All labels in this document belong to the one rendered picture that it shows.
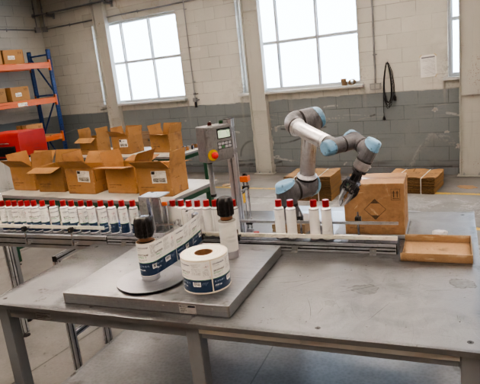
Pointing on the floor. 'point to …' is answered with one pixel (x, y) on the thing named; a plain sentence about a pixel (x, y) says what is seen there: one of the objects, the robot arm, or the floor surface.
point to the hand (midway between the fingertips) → (341, 203)
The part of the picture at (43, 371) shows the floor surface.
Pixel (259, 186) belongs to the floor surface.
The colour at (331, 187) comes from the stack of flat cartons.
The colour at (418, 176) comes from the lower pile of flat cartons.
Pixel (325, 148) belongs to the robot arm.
